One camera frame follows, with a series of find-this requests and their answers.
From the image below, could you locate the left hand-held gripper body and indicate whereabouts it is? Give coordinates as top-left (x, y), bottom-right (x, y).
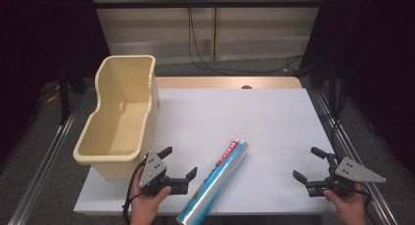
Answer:
top-left (138, 150), bottom-right (190, 198)

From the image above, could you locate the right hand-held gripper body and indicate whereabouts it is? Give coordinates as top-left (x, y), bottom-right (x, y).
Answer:
top-left (305, 153), bottom-right (388, 199)

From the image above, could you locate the silver blue foil roll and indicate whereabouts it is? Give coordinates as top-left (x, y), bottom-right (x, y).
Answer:
top-left (175, 137), bottom-right (250, 225)

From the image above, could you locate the cream plastic bin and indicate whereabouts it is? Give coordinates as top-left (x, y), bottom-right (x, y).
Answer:
top-left (72, 54), bottom-right (161, 180)

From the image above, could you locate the person's right hand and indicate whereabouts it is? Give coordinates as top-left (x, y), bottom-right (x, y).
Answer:
top-left (322, 183), bottom-right (369, 219)

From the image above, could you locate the person's left hand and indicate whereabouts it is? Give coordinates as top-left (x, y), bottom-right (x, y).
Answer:
top-left (129, 167), bottom-right (172, 217)

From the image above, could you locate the white table mat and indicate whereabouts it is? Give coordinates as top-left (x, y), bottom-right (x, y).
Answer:
top-left (72, 87), bottom-right (337, 217)

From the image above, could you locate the dark curtain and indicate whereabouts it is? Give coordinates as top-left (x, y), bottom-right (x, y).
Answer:
top-left (299, 0), bottom-right (415, 175)
top-left (0, 0), bottom-right (111, 165)

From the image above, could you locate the black horizontal bar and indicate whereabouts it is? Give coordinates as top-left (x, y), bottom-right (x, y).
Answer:
top-left (92, 0), bottom-right (325, 10)

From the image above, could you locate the metal floor rail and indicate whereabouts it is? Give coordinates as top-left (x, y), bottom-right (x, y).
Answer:
top-left (7, 96), bottom-right (84, 225)
top-left (311, 88), bottom-right (399, 225)

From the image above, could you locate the black floor cable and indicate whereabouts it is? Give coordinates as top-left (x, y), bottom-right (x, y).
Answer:
top-left (319, 84), bottom-right (348, 155)

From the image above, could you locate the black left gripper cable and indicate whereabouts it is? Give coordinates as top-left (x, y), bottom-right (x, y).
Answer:
top-left (121, 159), bottom-right (149, 225)

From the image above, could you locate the black stand post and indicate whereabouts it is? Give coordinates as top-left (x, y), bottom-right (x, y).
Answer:
top-left (58, 63), bottom-right (72, 125)
top-left (327, 60), bottom-right (340, 116)

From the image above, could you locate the black wall cable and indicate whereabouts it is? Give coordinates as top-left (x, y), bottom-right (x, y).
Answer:
top-left (187, 7), bottom-right (303, 75)

